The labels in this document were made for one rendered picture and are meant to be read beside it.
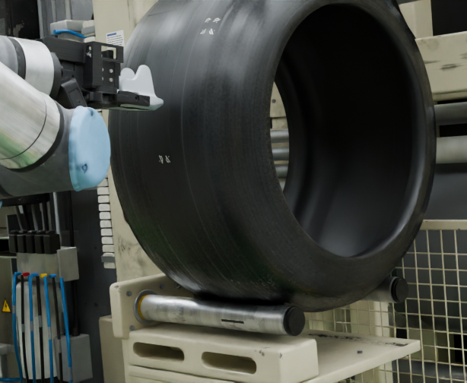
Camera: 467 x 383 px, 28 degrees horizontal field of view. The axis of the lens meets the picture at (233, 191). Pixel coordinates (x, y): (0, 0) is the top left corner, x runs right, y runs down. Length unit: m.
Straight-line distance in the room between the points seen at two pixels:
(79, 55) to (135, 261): 0.61
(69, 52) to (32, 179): 0.26
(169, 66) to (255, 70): 0.13
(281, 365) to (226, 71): 0.44
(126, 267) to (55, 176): 0.77
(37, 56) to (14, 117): 0.25
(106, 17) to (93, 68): 0.54
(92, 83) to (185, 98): 0.16
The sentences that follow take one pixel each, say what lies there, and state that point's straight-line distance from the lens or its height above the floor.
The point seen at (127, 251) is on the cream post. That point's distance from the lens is 1.80.
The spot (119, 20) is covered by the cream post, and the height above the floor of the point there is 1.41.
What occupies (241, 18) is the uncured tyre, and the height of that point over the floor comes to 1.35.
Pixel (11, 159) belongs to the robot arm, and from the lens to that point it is 1.02.
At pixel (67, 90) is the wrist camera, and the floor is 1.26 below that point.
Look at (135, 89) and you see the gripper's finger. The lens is 1.33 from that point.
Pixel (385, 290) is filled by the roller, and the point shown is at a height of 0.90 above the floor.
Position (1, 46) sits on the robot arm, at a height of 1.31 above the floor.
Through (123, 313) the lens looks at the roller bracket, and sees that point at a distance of 1.66.
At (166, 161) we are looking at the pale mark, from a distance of 1.38.
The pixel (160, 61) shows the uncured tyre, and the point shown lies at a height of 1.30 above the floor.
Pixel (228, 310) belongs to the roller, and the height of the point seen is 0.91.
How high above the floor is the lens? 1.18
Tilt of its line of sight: 3 degrees down
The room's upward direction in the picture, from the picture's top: 5 degrees counter-clockwise
